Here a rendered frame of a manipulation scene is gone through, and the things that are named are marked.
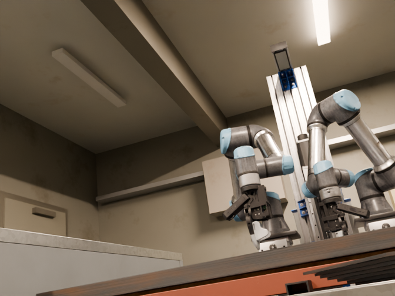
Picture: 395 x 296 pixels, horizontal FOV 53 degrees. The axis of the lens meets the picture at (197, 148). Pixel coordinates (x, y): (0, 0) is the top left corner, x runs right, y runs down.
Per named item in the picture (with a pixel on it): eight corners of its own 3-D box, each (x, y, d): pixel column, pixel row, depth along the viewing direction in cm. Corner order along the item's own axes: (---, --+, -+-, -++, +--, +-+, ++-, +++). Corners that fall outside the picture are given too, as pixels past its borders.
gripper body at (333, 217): (327, 235, 154) (320, 204, 158) (350, 230, 151) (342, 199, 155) (325, 232, 147) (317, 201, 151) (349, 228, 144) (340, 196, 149)
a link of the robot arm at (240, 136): (261, 223, 209) (251, 131, 183) (233, 227, 210) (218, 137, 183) (257, 209, 219) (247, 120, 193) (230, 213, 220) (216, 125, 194)
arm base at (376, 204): (361, 222, 201) (355, 203, 204) (392, 216, 197) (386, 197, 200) (361, 217, 187) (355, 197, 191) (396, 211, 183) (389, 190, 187)
